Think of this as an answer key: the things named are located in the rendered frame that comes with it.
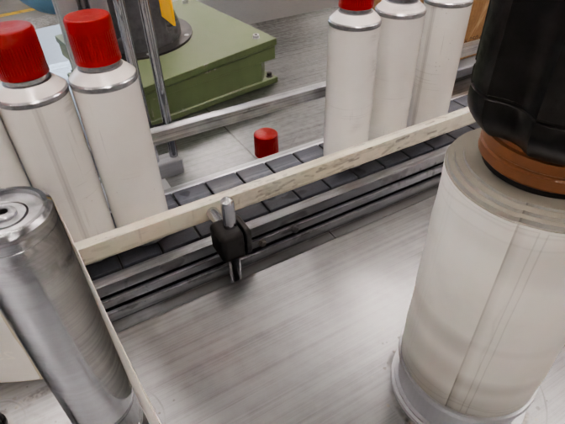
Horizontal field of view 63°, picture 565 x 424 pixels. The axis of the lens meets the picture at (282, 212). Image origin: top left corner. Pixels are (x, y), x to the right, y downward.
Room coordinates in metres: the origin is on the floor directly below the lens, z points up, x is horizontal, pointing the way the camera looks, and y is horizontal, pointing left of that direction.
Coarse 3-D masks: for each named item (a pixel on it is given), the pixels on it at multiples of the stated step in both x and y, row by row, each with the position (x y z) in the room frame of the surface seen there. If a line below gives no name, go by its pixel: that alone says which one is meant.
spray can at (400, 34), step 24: (384, 0) 0.50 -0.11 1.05; (408, 0) 0.49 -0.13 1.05; (384, 24) 0.48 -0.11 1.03; (408, 24) 0.48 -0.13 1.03; (384, 48) 0.48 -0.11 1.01; (408, 48) 0.48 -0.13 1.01; (384, 72) 0.48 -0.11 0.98; (408, 72) 0.48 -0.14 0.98; (384, 96) 0.48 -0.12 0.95; (408, 96) 0.48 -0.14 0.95; (384, 120) 0.48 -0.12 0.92
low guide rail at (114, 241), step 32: (416, 128) 0.47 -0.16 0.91; (448, 128) 0.49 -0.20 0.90; (320, 160) 0.41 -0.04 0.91; (352, 160) 0.42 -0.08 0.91; (224, 192) 0.36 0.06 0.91; (256, 192) 0.37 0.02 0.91; (128, 224) 0.32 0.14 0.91; (160, 224) 0.32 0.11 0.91; (192, 224) 0.33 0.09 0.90; (96, 256) 0.29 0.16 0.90
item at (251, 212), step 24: (432, 144) 0.49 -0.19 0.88; (264, 168) 0.45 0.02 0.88; (360, 168) 0.44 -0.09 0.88; (384, 168) 0.45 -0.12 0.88; (192, 192) 0.41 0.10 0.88; (216, 192) 0.41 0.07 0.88; (288, 192) 0.40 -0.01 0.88; (312, 192) 0.40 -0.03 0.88; (240, 216) 0.36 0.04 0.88; (168, 240) 0.33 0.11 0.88; (192, 240) 0.33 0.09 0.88; (96, 264) 0.30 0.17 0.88; (120, 264) 0.31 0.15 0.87
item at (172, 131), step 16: (464, 48) 0.60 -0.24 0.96; (272, 96) 0.47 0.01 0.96; (288, 96) 0.47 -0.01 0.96; (304, 96) 0.48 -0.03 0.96; (320, 96) 0.49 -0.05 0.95; (224, 112) 0.43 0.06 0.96; (240, 112) 0.44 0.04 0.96; (256, 112) 0.45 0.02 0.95; (160, 128) 0.40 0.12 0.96; (176, 128) 0.40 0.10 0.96; (192, 128) 0.41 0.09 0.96; (208, 128) 0.42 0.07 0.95; (160, 144) 0.40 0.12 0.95
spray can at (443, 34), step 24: (432, 0) 0.52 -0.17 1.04; (456, 0) 0.51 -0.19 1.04; (432, 24) 0.52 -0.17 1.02; (456, 24) 0.51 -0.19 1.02; (432, 48) 0.51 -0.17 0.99; (456, 48) 0.51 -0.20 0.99; (432, 72) 0.51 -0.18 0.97; (456, 72) 0.52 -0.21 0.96; (432, 96) 0.51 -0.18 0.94; (408, 120) 0.53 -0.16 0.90
